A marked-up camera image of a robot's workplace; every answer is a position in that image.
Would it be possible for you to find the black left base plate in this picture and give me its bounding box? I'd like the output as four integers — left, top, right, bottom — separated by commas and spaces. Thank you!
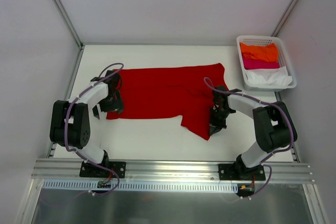
79, 159, 126, 179

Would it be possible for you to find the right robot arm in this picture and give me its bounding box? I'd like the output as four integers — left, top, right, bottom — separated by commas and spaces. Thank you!
209, 86, 298, 180

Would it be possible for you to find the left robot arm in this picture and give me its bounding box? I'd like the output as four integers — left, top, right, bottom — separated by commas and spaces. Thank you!
49, 70, 126, 178

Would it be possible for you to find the orange t-shirt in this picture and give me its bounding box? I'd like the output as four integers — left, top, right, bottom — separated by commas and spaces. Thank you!
239, 42, 279, 62

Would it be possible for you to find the aluminium mounting rail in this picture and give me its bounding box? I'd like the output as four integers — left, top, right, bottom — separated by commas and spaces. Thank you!
31, 158, 316, 184

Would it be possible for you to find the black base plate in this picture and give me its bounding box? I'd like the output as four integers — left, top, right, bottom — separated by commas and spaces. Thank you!
218, 162, 266, 181
79, 159, 126, 179

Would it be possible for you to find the white slotted cable duct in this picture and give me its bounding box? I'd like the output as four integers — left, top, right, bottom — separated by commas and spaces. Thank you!
43, 179, 238, 194

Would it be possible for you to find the white plastic basket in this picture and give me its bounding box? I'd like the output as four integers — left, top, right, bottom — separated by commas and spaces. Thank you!
236, 35, 297, 92

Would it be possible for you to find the white t-shirt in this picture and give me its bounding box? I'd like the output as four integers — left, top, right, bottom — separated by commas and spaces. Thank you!
245, 67, 293, 86

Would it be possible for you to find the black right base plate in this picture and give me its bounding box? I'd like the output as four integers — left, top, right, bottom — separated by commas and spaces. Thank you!
218, 162, 266, 181

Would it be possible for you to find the magenta t-shirt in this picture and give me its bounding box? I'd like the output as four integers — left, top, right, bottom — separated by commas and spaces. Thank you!
242, 56, 280, 70

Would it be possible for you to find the red t-shirt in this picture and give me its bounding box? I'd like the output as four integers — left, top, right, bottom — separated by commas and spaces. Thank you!
107, 63, 226, 141

